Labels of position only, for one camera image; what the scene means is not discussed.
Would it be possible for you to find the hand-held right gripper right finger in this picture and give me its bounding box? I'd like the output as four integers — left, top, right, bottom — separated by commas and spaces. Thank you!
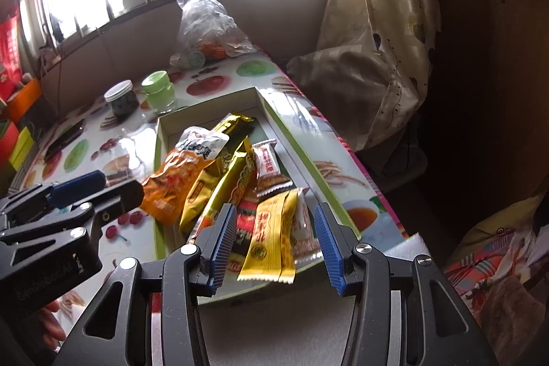
314, 202, 500, 366

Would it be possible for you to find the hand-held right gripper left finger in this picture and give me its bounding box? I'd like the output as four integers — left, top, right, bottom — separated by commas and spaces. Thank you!
56, 203, 238, 366

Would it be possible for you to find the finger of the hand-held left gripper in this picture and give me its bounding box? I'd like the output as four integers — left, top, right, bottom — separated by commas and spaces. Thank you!
0, 180, 144, 245
0, 172, 107, 223

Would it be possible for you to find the red black snack packet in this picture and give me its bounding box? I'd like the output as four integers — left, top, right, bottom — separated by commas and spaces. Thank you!
229, 199, 260, 272

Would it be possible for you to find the white red snack packet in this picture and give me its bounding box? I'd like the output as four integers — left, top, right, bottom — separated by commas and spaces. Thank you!
252, 139, 293, 197
292, 187, 323, 264

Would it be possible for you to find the yellow snack packet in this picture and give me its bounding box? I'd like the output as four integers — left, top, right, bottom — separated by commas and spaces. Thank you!
179, 164, 224, 236
237, 190, 300, 285

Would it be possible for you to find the orange white snack pouch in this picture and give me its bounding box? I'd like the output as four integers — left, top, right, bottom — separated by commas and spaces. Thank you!
141, 127, 230, 226

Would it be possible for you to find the long gold snack bar packet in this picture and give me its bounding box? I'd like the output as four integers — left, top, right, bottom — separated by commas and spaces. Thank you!
201, 137, 255, 229

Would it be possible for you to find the short gold snack packet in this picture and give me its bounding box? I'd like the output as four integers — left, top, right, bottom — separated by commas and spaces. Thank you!
212, 112, 257, 140

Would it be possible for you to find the green white cardboard box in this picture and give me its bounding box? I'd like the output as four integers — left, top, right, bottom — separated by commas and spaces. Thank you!
152, 86, 362, 298

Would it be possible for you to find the person's left hand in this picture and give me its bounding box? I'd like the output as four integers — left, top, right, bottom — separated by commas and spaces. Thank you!
36, 299, 67, 352

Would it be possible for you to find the black smartphone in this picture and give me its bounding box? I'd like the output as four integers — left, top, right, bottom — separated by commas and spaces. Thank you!
45, 125, 86, 161

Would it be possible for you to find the lime green box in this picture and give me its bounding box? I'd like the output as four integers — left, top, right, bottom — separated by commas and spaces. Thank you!
9, 127, 37, 174

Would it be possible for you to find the white foam sheet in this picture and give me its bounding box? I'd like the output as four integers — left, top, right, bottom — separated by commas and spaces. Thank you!
388, 233, 434, 264

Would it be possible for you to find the dark-filled clear plastic jar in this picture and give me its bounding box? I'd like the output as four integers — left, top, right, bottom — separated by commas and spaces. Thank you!
104, 80, 140, 120

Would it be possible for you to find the orange box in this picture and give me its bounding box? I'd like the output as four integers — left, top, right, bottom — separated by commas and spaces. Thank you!
6, 79, 44, 124

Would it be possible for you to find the green jar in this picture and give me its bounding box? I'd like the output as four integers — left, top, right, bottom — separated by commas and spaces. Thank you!
141, 71, 177, 112

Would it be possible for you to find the beige striped cloth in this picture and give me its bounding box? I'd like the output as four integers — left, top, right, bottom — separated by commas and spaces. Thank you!
287, 48, 423, 195

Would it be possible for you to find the red snack bag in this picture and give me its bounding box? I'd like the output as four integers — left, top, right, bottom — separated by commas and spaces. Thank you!
0, 8, 22, 98

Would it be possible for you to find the colourful printed blanket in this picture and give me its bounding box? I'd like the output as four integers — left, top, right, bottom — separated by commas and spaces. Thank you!
444, 194, 549, 366

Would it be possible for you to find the clear plastic bag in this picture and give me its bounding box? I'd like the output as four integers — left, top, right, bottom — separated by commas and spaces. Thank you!
169, 0, 258, 69

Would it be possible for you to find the cream patterned curtain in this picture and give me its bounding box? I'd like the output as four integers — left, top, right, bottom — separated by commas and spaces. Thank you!
316, 0, 442, 148

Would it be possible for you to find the dark wooden wardrobe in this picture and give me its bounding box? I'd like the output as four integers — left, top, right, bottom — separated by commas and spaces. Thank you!
429, 0, 549, 229

